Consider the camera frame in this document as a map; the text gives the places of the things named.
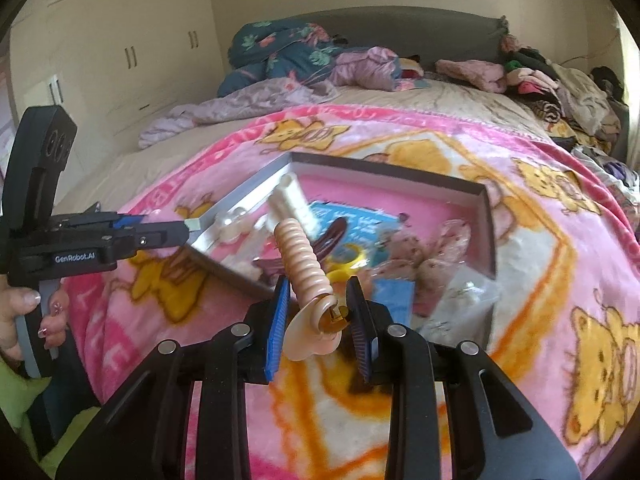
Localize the lilac cloth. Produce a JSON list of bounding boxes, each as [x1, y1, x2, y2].
[[137, 77, 342, 150]]

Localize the white hair claw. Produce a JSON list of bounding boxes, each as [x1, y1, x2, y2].
[[214, 172, 321, 244]]

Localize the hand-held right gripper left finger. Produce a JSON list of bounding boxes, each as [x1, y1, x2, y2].
[[54, 276, 292, 480]]

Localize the dark purple cloth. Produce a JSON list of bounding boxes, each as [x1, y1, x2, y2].
[[570, 145, 640, 197]]

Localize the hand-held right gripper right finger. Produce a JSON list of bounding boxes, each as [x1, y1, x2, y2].
[[345, 276, 583, 480]]

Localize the green clothing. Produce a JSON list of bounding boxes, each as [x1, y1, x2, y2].
[[0, 355, 102, 479]]

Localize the beige bed sheet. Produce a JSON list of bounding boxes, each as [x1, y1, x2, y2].
[[50, 76, 552, 211]]

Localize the person's left hand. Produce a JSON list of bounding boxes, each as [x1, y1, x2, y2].
[[0, 287, 71, 362]]

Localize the dark blue floral blanket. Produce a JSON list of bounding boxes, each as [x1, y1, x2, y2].
[[217, 19, 352, 99]]

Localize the pile of clothes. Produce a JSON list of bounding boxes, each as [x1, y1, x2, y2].
[[499, 34, 629, 157]]

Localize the brown hair clip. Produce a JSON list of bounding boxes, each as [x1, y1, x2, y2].
[[319, 219, 352, 262]]

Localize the grey cardboard box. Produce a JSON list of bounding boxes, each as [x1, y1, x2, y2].
[[186, 152, 500, 347]]

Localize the light blue card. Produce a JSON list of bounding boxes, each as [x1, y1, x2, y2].
[[312, 202, 402, 262]]

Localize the blue rectangular pouch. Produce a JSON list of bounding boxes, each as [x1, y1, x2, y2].
[[370, 277, 416, 329]]

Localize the cream wardrobe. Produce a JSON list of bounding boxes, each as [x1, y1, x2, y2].
[[0, 0, 227, 181]]

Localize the pink floral scrunchie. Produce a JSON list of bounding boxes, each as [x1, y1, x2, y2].
[[372, 219, 472, 319]]

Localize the white earring card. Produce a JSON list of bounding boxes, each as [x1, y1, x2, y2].
[[417, 265, 501, 346]]

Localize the pink printed blanket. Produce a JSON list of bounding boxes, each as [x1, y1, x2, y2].
[[65, 104, 640, 480]]

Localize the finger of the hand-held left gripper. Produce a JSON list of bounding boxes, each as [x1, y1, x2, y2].
[[50, 202, 149, 231], [100, 219, 204, 261]]

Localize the pink purple garment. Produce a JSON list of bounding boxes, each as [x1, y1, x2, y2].
[[329, 45, 402, 92]]

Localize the peach spiral hair clip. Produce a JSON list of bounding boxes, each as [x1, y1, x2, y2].
[[273, 217, 346, 362]]

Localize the grey bed headboard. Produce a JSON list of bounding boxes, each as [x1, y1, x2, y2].
[[279, 7, 509, 67]]

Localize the pink fuzzy garment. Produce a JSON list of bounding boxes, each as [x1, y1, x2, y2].
[[434, 58, 509, 94]]

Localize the colourful folded cloth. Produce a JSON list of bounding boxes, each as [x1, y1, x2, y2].
[[394, 57, 437, 92]]

